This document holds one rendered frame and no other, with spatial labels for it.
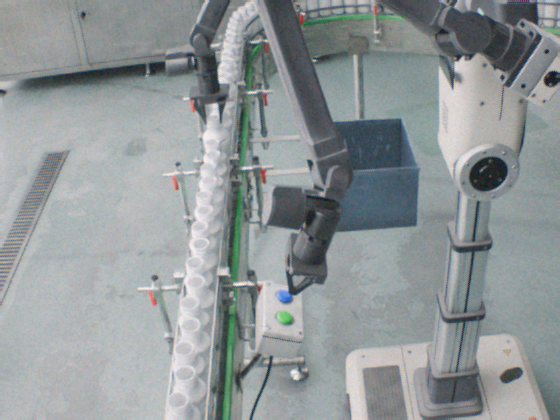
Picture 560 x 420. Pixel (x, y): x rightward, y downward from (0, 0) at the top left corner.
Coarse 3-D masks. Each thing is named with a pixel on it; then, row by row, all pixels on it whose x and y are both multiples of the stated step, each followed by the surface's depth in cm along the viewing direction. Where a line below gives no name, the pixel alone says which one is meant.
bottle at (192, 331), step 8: (184, 320) 122; (192, 320) 123; (184, 328) 123; (192, 328) 124; (200, 328) 121; (184, 336) 122; (192, 336) 121; (200, 336) 122; (208, 336) 125; (200, 344) 122; (208, 344) 123; (200, 352) 122; (208, 352) 124; (208, 360) 124; (208, 368) 125
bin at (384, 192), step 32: (352, 128) 224; (384, 128) 224; (352, 160) 231; (384, 160) 231; (416, 160) 200; (352, 192) 202; (384, 192) 202; (416, 192) 202; (352, 224) 209; (384, 224) 209; (416, 224) 209
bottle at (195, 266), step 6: (192, 258) 137; (198, 258) 137; (186, 264) 136; (192, 264) 138; (198, 264) 138; (204, 264) 137; (192, 270) 135; (198, 270) 135; (204, 270) 137; (186, 276) 139; (204, 276) 137; (210, 276) 139; (186, 282) 138; (210, 282) 138; (186, 288) 138; (210, 288) 138
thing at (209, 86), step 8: (216, 72) 169; (200, 80) 169; (208, 80) 168; (216, 80) 170; (192, 88) 175; (200, 88) 170; (208, 88) 169; (216, 88) 171; (224, 88) 173; (192, 96) 171; (200, 96) 170; (208, 96) 170; (216, 96) 170; (224, 96) 171
